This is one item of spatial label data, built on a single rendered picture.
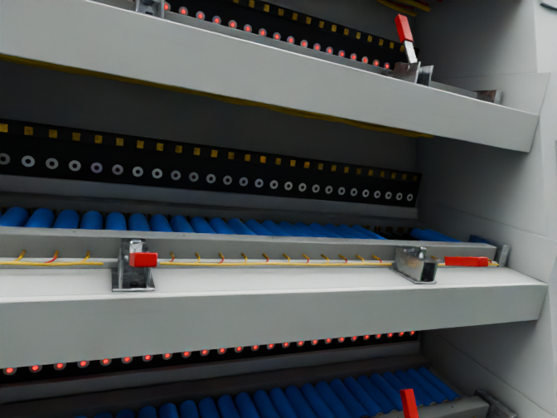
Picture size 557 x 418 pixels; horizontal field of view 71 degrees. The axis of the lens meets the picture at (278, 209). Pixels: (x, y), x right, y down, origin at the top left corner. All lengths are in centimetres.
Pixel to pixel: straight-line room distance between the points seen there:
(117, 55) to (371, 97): 22
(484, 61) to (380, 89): 27
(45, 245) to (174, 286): 10
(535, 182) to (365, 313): 29
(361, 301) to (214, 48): 24
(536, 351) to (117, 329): 46
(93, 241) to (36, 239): 4
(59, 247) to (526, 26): 57
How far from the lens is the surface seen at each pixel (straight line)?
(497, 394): 61
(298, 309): 32
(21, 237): 33
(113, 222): 38
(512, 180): 57
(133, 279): 30
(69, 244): 33
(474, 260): 36
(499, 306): 49
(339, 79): 37
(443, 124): 45
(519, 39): 62
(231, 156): 47
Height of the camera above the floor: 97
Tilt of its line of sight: 6 degrees up
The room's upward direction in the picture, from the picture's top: 1 degrees clockwise
